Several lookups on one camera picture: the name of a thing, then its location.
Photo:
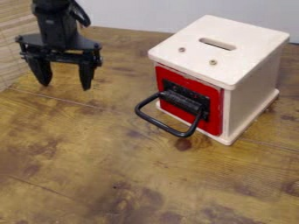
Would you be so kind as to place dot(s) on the white wooden drawer cabinet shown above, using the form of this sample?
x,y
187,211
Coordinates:
x,y
226,60

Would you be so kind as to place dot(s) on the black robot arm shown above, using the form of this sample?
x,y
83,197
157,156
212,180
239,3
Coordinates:
x,y
59,43

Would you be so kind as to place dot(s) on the red wooden drawer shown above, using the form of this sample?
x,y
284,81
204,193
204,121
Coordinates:
x,y
193,96

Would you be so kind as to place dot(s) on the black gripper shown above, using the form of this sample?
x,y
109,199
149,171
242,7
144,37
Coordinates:
x,y
57,42

